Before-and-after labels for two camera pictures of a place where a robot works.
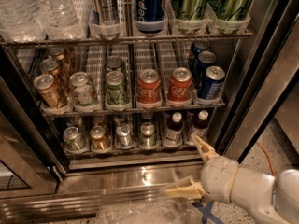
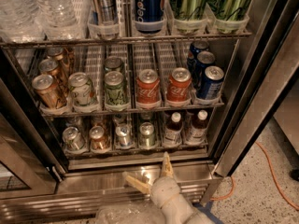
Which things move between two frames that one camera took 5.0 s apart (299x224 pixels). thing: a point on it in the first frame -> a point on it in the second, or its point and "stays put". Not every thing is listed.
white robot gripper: (218, 175) -> (165, 189)
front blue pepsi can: (213, 83) stays put
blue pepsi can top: (150, 7) stays put
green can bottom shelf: (147, 135) stays put
